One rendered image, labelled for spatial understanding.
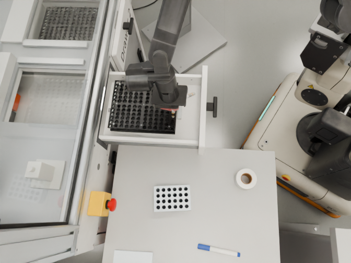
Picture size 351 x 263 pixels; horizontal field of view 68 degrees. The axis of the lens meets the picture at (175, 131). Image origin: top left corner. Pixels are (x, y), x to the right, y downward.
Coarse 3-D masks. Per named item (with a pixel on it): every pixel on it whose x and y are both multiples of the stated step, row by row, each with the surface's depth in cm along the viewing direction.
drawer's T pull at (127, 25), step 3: (132, 18) 98; (132, 21) 98; (123, 24) 97; (126, 24) 97; (129, 24) 97; (132, 24) 97; (123, 27) 97; (126, 27) 97; (129, 27) 97; (132, 27) 98; (129, 30) 96; (129, 33) 96
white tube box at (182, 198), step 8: (160, 192) 89; (168, 192) 89; (176, 192) 88; (184, 192) 88; (160, 200) 88; (168, 200) 90; (176, 200) 91; (184, 200) 90; (160, 208) 87; (168, 208) 88; (176, 208) 90; (184, 208) 87
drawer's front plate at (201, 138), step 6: (204, 66) 88; (204, 72) 87; (204, 78) 87; (204, 84) 86; (204, 90) 85; (204, 96) 85; (204, 102) 84; (204, 108) 83; (204, 114) 83; (204, 120) 82; (204, 126) 81; (204, 132) 81; (198, 138) 90; (204, 138) 80; (198, 144) 86; (204, 144) 80; (198, 150) 84
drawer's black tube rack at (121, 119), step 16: (112, 96) 90; (128, 96) 89; (144, 96) 89; (112, 112) 88; (128, 112) 87; (144, 112) 87; (160, 112) 87; (176, 112) 90; (112, 128) 89; (128, 128) 86; (144, 128) 88; (160, 128) 88
